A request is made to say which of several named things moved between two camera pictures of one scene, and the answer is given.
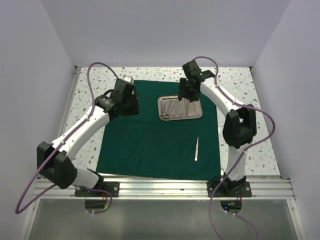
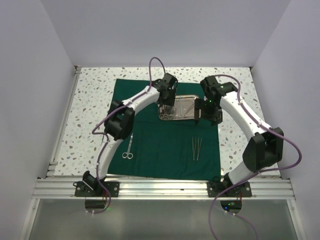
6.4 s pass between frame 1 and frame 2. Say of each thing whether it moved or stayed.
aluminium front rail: stayed
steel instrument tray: stayed
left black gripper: moved
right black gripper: moved
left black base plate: stayed
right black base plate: stayed
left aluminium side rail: stayed
